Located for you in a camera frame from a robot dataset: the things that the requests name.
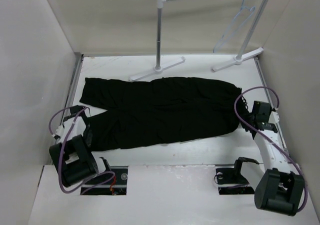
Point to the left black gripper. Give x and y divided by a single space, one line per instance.
89 138

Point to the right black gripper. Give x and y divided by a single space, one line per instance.
245 127

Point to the black trousers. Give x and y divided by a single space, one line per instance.
161 111

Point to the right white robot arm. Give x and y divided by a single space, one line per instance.
277 188

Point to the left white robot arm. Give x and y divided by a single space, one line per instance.
71 155

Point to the white clothes rack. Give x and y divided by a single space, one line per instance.
237 60

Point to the left aluminium table rail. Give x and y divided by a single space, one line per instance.
71 91

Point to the aluminium table rail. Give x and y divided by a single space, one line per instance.
71 91
269 96

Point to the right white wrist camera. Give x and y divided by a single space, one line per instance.
274 117

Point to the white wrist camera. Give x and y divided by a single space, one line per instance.
59 134
274 117

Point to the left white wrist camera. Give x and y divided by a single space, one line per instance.
59 134

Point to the right aluminium table rail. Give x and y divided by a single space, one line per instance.
269 96

